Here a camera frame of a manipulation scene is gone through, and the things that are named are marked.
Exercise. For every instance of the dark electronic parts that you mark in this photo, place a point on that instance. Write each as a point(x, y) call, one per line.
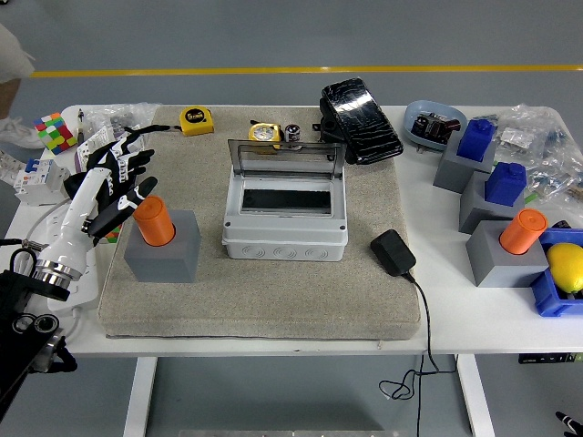
point(432, 127)

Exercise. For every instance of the large colourful puzzle cube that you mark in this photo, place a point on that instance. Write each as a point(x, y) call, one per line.
point(54, 132)

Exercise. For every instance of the orange cylinder battery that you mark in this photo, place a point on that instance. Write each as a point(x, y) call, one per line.
point(155, 223)
point(523, 231)

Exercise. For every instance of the yellow lemon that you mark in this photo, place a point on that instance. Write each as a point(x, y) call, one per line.
point(565, 266)

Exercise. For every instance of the grey plastic junction box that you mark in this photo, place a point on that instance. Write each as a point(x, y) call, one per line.
point(282, 246)

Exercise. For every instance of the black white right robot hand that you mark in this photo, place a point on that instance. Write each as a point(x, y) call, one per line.
point(575, 427)

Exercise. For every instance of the small dark component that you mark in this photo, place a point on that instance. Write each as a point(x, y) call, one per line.
point(562, 224)

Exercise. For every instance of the clear bag of small parts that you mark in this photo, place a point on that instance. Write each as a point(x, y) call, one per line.
point(558, 173)

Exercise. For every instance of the black foot pedal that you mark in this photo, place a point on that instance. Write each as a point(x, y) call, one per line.
point(362, 120)

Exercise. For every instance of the black table control panel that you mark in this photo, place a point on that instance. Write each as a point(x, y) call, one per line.
point(544, 358)

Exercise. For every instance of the light blue bowl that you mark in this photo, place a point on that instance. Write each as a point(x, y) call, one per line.
point(416, 114)

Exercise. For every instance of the black power adapter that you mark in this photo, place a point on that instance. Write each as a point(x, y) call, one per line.
point(392, 251)

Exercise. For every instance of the yellow round-faced tape measure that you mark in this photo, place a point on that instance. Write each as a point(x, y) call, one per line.
point(263, 132)

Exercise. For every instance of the blue plastic bin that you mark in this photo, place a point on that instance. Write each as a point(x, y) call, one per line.
point(551, 300)

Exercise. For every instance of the clear bag of metal parts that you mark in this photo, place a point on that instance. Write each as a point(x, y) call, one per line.
point(118, 116)

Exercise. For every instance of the white table leg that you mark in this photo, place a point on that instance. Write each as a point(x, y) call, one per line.
point(476, 396)
point(139, 396)

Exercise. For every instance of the white circuit breaker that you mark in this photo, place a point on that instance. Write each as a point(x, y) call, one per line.
point(41, 179)

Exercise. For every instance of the clear bag of white parts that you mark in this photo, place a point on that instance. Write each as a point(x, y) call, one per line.
point(517, 135)

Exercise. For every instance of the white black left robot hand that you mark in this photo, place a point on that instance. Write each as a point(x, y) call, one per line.
point(68, 227)

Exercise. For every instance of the small colourful puzzle cube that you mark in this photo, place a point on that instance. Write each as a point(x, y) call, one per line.
point(111, 234)

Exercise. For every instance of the white printed packet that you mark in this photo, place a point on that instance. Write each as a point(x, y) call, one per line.
point(93, 143)

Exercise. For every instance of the yellow square tape measure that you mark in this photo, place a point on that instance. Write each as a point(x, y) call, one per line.
point(196, 125)

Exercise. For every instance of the grey-brown mat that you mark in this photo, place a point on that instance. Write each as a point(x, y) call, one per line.
point(273, 300)

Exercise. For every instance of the small black cylinder cell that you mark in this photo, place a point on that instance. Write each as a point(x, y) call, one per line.
point(292, 133)

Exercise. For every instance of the person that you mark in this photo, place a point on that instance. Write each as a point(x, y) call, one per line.
point(11, 54)

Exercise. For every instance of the grey cube holder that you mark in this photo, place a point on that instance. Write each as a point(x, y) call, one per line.
point(496, 268)
point(473, 214)
point(164, 264)
point(451, 175)

